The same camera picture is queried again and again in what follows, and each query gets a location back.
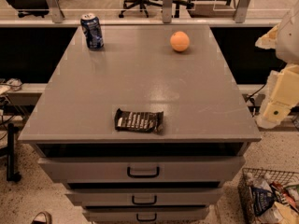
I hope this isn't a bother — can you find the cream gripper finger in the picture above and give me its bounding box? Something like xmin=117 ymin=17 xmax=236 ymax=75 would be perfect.
xmin=255 ymin=24 xmax=279 ymax=49
xmin=256 ymin=102 xmax=292 ymax=129

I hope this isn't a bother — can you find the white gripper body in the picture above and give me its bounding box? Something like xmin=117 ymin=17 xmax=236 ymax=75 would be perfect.
xmin=270 ymin=63 xmax=299 ymax=107

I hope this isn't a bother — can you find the blue pepsi can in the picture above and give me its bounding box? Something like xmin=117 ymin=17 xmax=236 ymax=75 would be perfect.
xmin=80 ymin=13 xmax=104 ymax=49

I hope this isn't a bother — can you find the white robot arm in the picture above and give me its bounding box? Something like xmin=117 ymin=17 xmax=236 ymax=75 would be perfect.
xmin=255 ymin=2 xmax=299 ymax=129

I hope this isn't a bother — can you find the black rxbar chocolate wrapper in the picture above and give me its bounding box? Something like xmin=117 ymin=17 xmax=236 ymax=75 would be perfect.
xmin=114 ymin=109 xmax=164 ymax=133

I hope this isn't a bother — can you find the grey drawer cabinet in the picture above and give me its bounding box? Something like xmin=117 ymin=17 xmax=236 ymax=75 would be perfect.
xmin=20 ymin=25 xmax=260 ymax=224

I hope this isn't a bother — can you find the orange fruit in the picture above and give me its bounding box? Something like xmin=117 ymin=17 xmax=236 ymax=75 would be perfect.
xmin=170 ymin=31 xmax=190 ymax=52

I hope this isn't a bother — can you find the black office chair centre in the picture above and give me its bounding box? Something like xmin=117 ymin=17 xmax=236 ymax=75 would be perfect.
xmin=119 ymin=0 xmax=194 ymax=23

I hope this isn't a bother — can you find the black stand leg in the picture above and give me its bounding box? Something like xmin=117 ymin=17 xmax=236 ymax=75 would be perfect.
xmin=7 ymin=123 xmax=21 ymax=183

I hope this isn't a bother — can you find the wire basket of snacks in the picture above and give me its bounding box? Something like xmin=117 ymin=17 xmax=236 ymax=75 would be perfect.
xmin=238 ymin=168 xmax=299 ymax=224

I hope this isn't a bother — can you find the top drawer black handle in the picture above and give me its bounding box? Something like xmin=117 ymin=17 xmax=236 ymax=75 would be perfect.
xmin=127 ymin=167 xmax=160 ymax=178

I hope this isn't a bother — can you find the drawer black handle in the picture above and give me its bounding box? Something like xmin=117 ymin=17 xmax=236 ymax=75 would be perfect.
xmin=135 ymin=214 xmax=157 ymax=222
xmin=127 ymin=167 xmax=160 ymax=178
xmin=131 ymin=195 xmax=157 ymax=205

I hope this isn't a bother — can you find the middle drawer black handle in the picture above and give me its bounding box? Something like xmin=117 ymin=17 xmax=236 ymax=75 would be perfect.
xmin=131 ymin=195 xmax=157 ymax=205

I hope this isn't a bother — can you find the bottom drawer black handle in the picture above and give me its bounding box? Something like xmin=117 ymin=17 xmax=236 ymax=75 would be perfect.
xmin=135 ymin=214 xmax=157 ymax=222

